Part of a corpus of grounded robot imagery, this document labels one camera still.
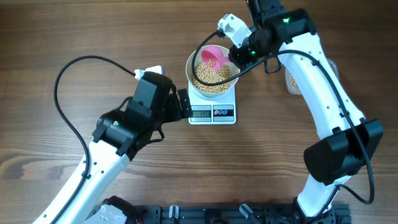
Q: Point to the clear container of soybeans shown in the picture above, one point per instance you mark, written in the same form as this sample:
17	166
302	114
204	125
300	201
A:
292	86

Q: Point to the white bowl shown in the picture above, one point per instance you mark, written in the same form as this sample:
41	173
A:
234	71

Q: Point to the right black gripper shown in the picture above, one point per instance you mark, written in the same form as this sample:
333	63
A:
244	63

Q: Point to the pink plastic measuring scoop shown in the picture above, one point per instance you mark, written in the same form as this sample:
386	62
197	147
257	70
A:
215	56

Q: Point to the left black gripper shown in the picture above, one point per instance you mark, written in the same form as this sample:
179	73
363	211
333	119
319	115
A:
174	105

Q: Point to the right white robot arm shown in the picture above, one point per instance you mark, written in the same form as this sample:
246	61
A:
347	140

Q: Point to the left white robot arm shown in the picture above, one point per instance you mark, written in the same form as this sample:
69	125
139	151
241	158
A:
118	136

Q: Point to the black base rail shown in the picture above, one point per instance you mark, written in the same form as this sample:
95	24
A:
275	213

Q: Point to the white digital kitchen scale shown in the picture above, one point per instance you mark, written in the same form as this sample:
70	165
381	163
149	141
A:
215	110

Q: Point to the soybeans in white bowl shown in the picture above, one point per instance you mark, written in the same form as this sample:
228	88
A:
208	75

